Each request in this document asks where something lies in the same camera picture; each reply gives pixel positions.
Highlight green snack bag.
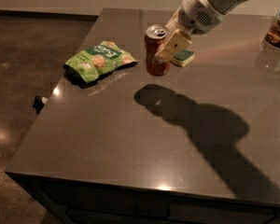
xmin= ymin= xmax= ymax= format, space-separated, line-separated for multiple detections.
xmin=64 ymin=41 xmax=137 ymax=84

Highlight red coke can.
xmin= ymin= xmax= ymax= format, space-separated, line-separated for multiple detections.
xmin=145 ymin=24 xmax=170 ymax=77

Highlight green and yellow sponge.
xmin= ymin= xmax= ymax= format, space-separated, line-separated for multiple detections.
xmin=170 ymin=49 xmax=195 ymax=67

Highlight black floor object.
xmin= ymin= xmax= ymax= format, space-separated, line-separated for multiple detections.
xmin=33 ymin=96 xmax=48 ymax=114

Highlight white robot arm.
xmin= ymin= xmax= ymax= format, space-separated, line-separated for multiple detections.
xmin=156 ymin=0 xmax=249 ymax=61

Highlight dark cabinet drawers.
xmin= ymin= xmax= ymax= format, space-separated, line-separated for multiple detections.
xmin=7 ymin=171 xmax=280 ymax=224

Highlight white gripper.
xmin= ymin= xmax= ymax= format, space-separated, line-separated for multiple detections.
xmin=155 ymin=0 xmax=224 ymax=61

